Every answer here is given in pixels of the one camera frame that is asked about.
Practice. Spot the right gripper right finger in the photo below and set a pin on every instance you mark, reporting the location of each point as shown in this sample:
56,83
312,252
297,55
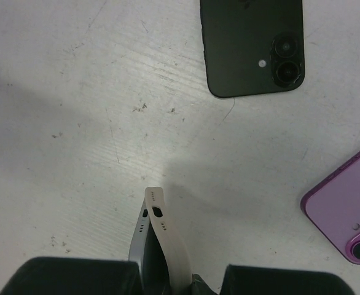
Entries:
258,280

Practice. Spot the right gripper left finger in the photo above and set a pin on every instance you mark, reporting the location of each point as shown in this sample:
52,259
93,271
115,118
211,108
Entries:
45,275

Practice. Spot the purple phone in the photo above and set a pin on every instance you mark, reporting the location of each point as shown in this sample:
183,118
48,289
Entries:
333,206

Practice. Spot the black phone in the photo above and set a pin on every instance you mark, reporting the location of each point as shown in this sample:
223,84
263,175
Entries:
253,47

